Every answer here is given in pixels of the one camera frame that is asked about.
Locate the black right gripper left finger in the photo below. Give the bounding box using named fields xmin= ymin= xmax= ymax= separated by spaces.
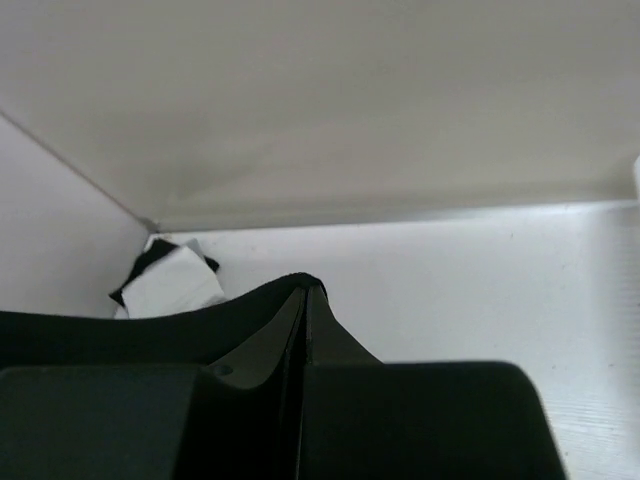
xmin=1 ymin=292 xmax=306 ymax=479

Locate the folded white tank top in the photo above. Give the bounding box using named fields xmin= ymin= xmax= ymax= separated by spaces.
xmin=113 ymin=238 xmax=227 ymax=320

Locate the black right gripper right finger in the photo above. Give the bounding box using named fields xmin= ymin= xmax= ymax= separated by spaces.
xmin=304 ymin=288 xmax=566 ymax=479

